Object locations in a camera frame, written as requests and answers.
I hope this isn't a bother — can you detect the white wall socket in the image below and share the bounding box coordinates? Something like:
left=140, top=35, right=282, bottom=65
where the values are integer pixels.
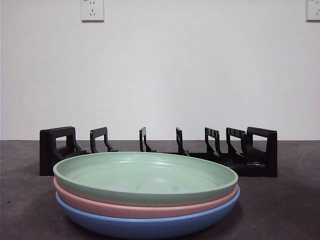
left=306, top=0, right=320, bottom=22
left=81, top=0, right=105, bottom=23

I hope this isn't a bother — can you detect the green plate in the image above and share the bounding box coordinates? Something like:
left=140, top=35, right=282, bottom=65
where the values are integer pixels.
left=52, top=151, right=239, bottom=208

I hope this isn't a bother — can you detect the pink plate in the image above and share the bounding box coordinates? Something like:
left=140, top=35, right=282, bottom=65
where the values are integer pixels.
left=52, top=178, right=238, bottom=219

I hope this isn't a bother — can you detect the blue plate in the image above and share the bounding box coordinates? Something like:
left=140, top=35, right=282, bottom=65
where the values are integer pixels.
left=55, top=186, right=241, bottom=240

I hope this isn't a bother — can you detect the black plastic dish rack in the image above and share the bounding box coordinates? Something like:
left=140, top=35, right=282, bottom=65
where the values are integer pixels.
left=39, top=126, right=278, bottom=178

